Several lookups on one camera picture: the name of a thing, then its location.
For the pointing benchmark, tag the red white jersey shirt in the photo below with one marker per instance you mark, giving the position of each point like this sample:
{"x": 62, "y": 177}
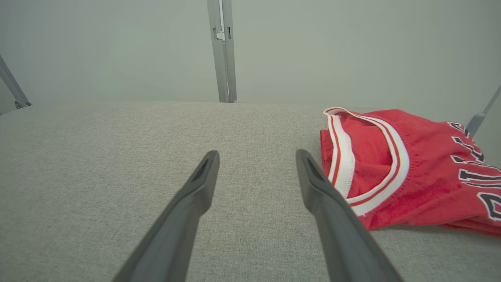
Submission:
{"x": 426, "y": 184}

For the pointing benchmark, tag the grey partition foot leg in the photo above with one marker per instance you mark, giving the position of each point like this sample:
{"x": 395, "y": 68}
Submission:
{"x": 475, "y": 123}
{"x": 11, "y": 88}

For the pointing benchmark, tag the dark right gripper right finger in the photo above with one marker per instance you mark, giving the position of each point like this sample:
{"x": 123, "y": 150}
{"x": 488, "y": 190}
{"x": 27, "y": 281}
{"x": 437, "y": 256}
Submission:
{"x": 344, "y": 235}

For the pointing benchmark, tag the grey metal partition post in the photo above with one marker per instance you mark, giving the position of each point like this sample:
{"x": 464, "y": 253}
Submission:
{"x": 223, "y": 51}

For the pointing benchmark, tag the red shorts white stripes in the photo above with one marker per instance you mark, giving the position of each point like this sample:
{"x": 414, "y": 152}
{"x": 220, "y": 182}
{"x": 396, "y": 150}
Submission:
{"x": 481, "y": 230}

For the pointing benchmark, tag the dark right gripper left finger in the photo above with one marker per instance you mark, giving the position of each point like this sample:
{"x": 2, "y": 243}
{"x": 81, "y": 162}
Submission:
{"x": 176, "y": 227}

